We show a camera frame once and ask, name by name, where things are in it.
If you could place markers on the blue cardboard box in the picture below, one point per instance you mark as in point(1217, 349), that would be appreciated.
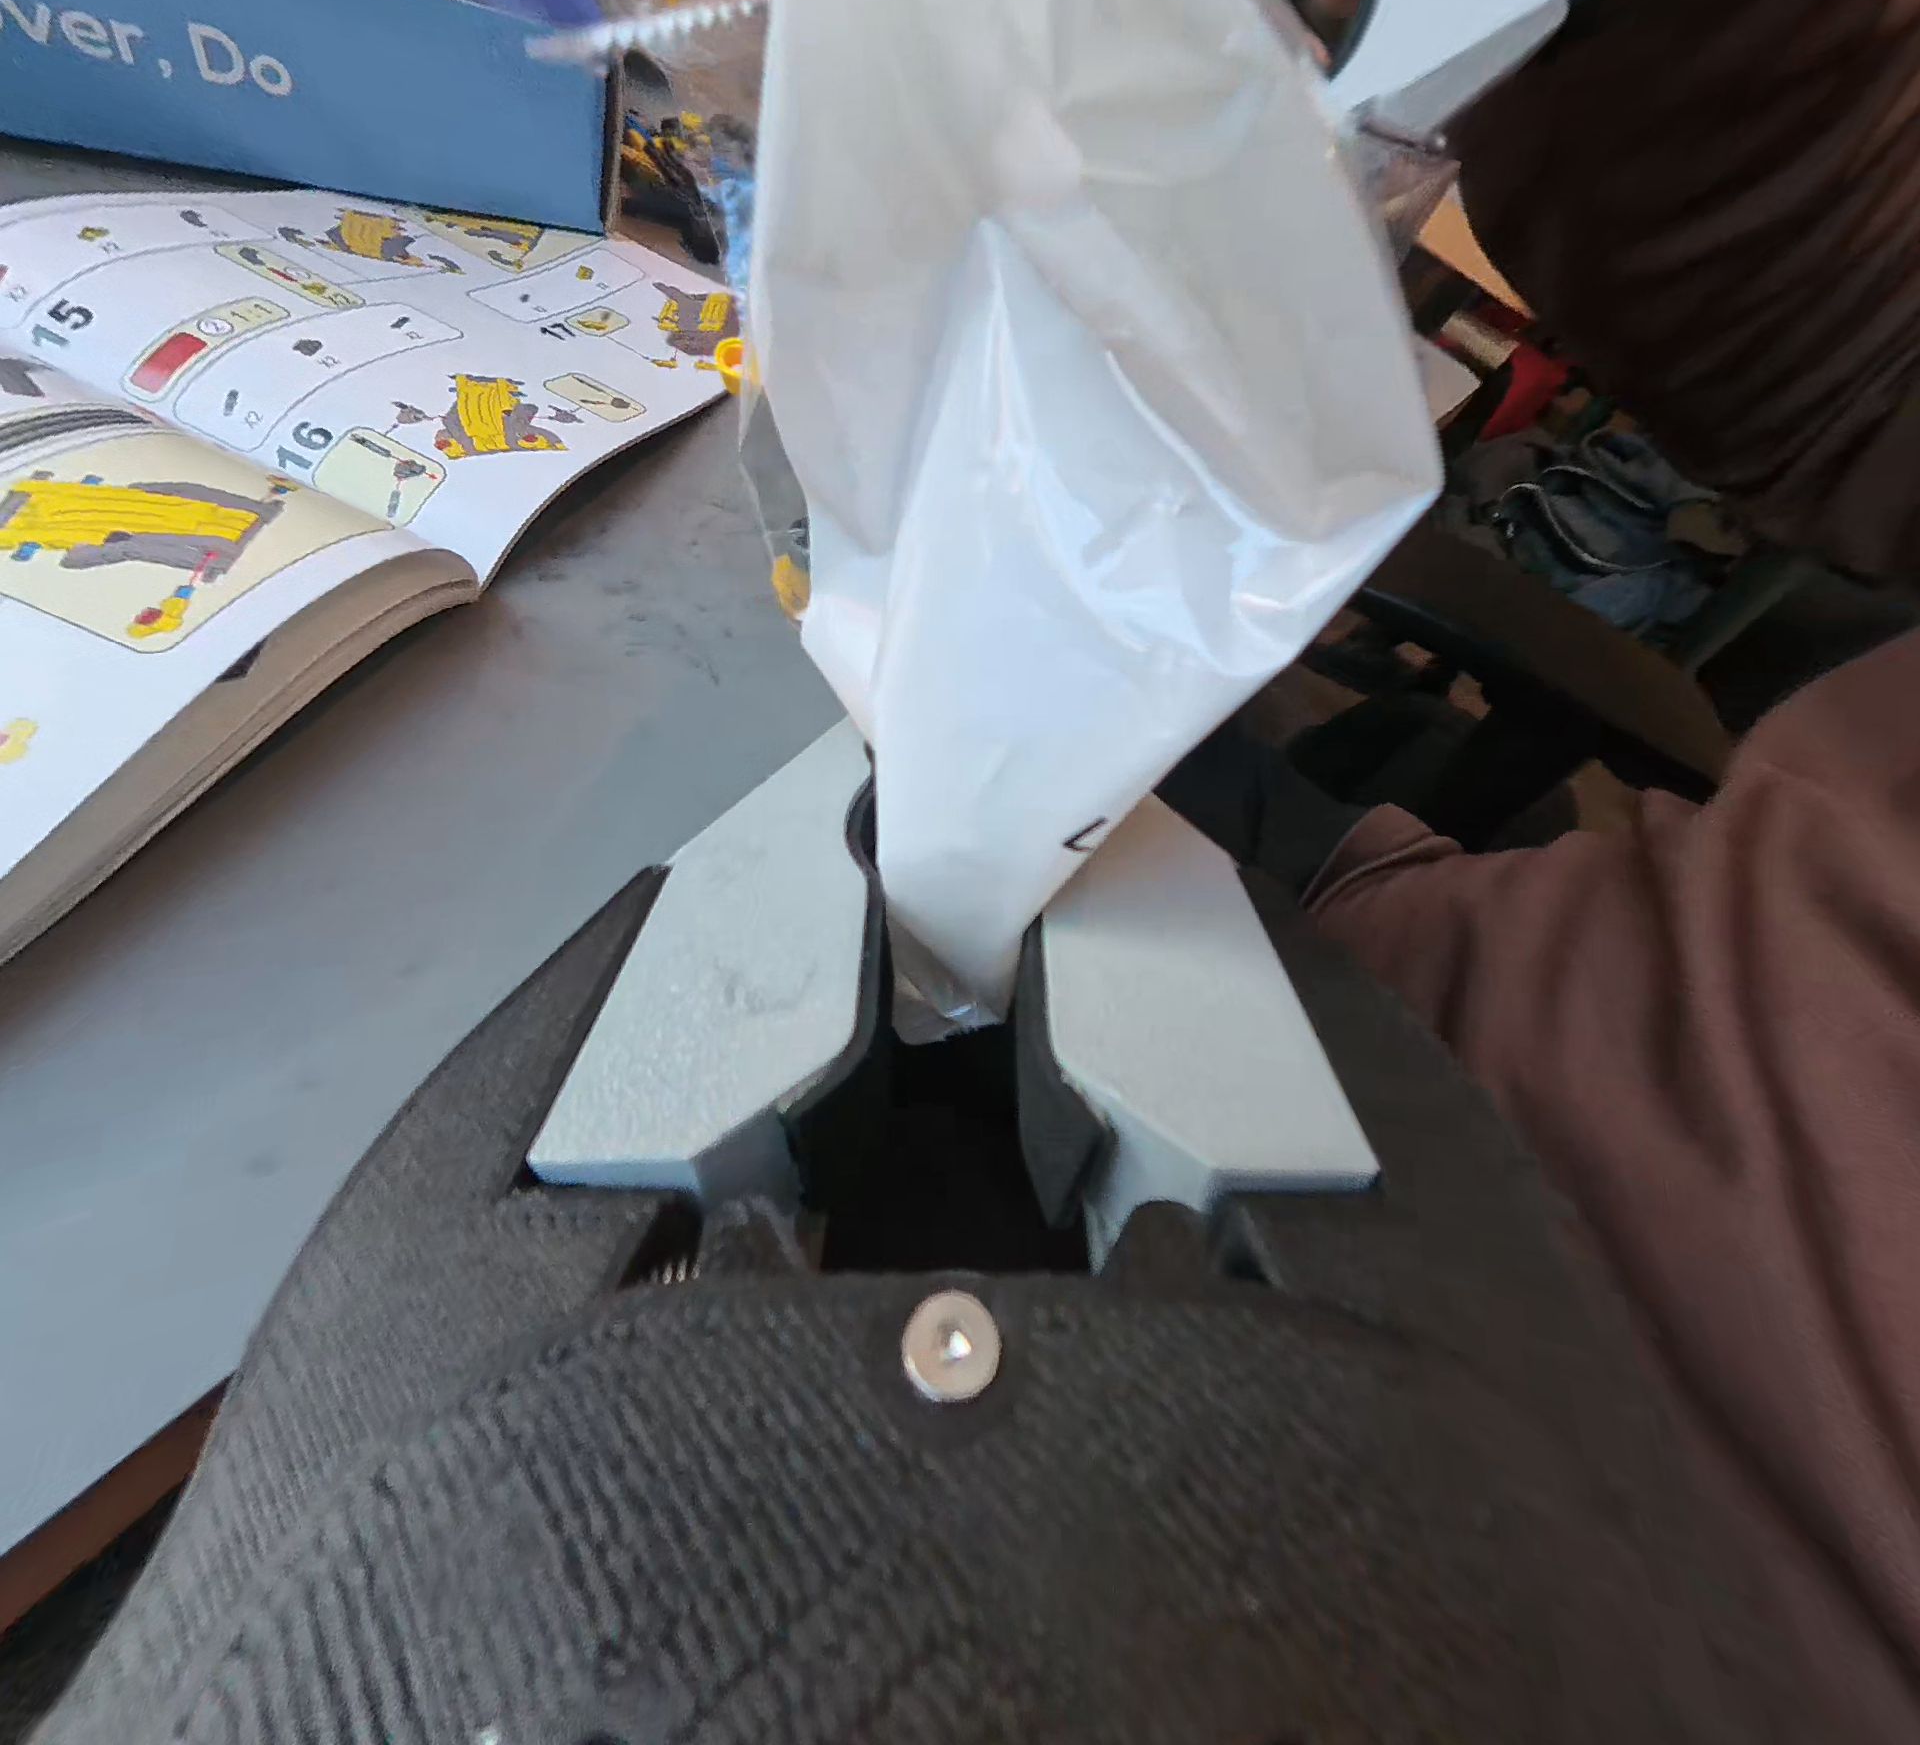
point(270, 66)

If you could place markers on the black backpack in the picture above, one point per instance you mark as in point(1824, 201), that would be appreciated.
point(1605, 523)

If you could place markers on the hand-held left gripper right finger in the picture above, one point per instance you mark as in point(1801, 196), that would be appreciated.
point(1200, 1026)

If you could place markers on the building instruction booklet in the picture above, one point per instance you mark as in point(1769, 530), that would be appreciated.
point(240, 486)

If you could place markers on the clear bag of wheel parts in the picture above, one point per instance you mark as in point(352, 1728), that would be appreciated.
point(1050, 427)

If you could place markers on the grey desk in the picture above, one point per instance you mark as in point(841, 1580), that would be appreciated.
point(391, 966)

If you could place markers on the pile of small bricks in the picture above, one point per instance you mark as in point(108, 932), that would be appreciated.
point(684, 185)

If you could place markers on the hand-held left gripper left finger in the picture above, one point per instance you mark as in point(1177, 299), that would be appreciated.
point(720, 1012)

